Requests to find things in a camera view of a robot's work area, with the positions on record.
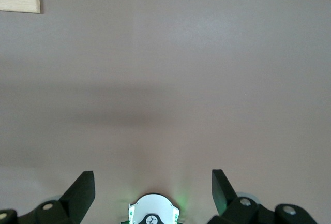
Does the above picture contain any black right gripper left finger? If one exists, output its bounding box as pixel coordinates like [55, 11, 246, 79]
[0, 171, 96, 224]

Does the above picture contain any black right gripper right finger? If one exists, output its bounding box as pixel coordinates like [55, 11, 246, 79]
[208, 169, 318, 224]

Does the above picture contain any brown table cover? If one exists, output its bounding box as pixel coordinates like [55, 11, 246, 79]
[0, 0, 331, 224]

